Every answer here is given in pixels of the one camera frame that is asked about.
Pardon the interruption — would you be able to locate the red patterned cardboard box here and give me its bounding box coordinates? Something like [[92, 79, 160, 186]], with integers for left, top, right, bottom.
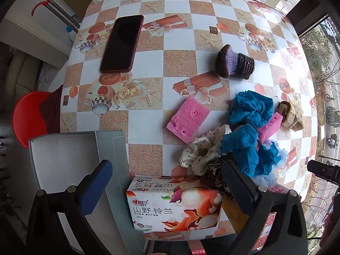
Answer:
[[222, 196, 276, 238]]

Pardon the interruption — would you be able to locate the white polka dot scrunchie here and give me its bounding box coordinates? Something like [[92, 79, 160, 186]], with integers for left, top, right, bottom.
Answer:
[[179, 124, 232, 176]]

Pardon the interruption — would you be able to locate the white cabinet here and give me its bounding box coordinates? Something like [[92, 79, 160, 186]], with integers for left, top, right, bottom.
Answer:
[[1, 0, 75, 68]]

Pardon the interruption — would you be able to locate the grey white storage box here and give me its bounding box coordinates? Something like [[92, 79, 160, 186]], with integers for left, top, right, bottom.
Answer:
[[29, 131, 145, 254]]

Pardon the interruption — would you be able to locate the white detergent bottle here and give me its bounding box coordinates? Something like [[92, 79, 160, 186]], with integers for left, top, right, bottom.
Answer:
[[66, 26, 77, 43]]

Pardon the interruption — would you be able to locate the person's right hand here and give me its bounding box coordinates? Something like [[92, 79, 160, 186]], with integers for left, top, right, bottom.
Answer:
[[319, 194, 340, 247]]

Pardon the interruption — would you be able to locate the dark red cloth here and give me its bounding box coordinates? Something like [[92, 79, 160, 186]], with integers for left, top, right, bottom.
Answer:
[[39, 85, 63, 134]]

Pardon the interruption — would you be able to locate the purple knitted pouch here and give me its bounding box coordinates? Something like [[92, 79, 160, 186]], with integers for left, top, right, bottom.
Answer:
[[215, 44, 255, 80]]

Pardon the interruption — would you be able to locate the floral tissue box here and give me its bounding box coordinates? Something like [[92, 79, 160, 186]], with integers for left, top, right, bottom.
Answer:
[[126, 176, 223, 232]]

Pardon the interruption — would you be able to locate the small pink foam sponge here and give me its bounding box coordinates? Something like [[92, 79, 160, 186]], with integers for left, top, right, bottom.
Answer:
[[258, 112, 283, 143]]

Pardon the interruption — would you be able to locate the green sofa cushion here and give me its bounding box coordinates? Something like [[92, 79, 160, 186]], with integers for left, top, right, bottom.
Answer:
[[1, 50, 41, 111]]

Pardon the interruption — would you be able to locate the red handled mop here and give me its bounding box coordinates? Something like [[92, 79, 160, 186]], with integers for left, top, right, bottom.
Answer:
[[31, 0, 80, 33]]

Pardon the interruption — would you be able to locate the dark red smartphone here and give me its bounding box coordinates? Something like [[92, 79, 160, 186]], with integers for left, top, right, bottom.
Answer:
[[100, 15, 144, 73]]

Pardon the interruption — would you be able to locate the beige knitted sock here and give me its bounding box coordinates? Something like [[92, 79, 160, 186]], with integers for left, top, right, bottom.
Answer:
[[278, 101, 304, 131]]

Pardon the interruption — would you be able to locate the checkered tablecloth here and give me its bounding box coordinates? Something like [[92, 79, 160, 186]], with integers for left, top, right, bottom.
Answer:
[[60, 0, 317, 198]]

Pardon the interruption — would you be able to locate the leopard print scrunchie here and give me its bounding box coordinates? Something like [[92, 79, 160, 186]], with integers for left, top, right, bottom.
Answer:
[[206, 153, 234, 198]]

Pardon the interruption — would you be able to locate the large pink foam sponge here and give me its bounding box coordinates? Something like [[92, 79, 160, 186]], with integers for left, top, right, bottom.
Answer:
[[166, 97, 210, 143]]

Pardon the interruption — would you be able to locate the red plastic stool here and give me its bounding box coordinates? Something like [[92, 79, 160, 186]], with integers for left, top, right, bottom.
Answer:
[[12, 91, 52, 149]]

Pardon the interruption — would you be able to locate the blue shoe cover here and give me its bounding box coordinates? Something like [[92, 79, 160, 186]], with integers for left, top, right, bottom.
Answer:
[[220, 124, 282, 177], [229, 90, 274, 129]]

